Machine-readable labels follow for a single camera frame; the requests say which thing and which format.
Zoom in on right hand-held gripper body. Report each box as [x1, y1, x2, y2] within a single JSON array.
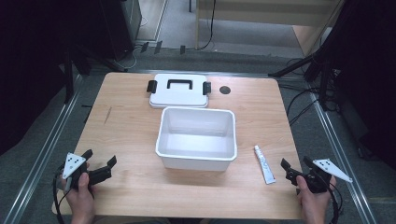
[[286, 159, 354, 194]]

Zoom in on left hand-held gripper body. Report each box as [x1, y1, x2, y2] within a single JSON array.
[[56, 152, 113, 191]]

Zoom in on white ointment tube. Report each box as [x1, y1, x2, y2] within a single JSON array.
[[253, 145, 276, 186]]

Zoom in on white plastic storage box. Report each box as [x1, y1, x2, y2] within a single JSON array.
[[155, 105, 238, 173]]

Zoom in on white lid with black handle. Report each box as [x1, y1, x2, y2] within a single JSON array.
[[146, 73, 213, 109]]

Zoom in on person's right hand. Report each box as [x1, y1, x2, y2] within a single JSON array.
[[295, 175, 337, 219]]

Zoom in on person's left hand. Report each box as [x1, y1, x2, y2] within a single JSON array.
[[60, 172, 96, 217]]

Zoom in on black metal stand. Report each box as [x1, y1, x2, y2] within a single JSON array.
[[62, 43, 129, 105]]

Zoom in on black tripod stand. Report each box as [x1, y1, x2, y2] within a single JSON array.
[[267, 46, 339, 111]]

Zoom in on dark curtain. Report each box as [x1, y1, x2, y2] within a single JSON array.
[[323, 0, 396, 171], [0, 0, 108, 157]]

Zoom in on black cabinet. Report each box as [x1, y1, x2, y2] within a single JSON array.
[[99, 0, 143, 63]]

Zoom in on light wooden furniture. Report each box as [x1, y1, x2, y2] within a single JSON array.
[[194, 0, 345, 58]]

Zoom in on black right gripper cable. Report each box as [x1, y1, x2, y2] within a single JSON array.
[[323, 180, 344, 224]]

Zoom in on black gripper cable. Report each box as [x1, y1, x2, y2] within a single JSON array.
[[323, 180, 344, 224], [51, 172, 73, 224]]

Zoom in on metal floor rail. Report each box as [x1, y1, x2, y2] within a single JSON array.
[[306, 81, 380, 224], [1, 74, 84, 224]]

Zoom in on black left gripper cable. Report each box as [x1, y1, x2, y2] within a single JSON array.
[[51, 172, 73, 224]]

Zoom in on black floor cables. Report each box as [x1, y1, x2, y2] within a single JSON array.
[[284, 57, 340, 127]]

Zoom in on white floor cable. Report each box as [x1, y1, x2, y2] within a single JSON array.
[[123, 15, 149, 70]]

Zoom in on black hanging cable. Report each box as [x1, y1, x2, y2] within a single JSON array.
[[199, 0, 218, 51]]

